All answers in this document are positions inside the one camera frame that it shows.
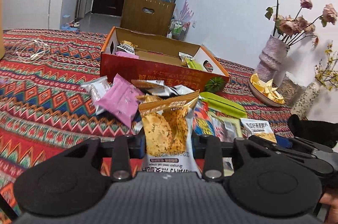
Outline white cable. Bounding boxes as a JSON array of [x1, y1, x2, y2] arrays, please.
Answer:
[[11, 38, 52, 64]]

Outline purple ceramic vase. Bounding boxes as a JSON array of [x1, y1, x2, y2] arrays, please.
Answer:
[[255, 35, 290, 82]]

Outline pink snack packet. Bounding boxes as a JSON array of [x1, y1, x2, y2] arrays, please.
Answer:
[[96, 74, 143, 128]]

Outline plate of orange chips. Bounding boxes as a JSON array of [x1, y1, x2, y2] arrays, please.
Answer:
[[249, 73, 285, 107]]

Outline red orange cardboard box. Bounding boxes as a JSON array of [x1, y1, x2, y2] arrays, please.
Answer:
[[100, 27, 230, 93]]

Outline speckled white bottle vase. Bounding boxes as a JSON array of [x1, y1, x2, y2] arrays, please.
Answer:
[[290, 81, 320, 119]]

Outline orange oat crisp snack packet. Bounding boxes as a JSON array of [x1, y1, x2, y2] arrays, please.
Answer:
[[139, 91, 202, 177]]

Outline green snack packet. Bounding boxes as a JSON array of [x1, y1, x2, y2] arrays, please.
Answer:
[[199, 92, 248, 119]]

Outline person's right hand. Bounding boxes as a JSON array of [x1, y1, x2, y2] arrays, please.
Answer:
[[320, 190, 338, 224]]

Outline white oat snack packet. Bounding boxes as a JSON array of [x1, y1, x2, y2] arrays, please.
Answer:
[[240, 118, 277, 143]]

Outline yellow thermos jug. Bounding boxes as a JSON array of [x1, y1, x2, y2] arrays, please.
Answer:
[[0, 0, 6, 60]]

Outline glass jar of seeds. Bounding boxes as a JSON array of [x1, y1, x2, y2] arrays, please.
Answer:
[[277, 72, 305, 107]]

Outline patterned red tablecloth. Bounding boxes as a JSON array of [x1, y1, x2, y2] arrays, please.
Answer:
[[0, 29, 299, 224]]

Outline colourful snack packet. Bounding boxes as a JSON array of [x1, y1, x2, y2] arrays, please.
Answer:
[[193, 100, 215, 136]]

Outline yellow flower branch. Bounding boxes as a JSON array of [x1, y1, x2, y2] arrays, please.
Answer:
[[315, 41, 338, 91]]

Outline dried pink roses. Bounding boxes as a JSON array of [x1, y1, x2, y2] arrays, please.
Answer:
[[265, 0, 337, 47]]

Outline white silver snack packet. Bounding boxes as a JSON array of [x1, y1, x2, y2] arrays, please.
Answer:
[[80, 76, 110, 115]]

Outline brown cardboard box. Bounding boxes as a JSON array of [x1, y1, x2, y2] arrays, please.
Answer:
[[120, 0, 175, 36]]

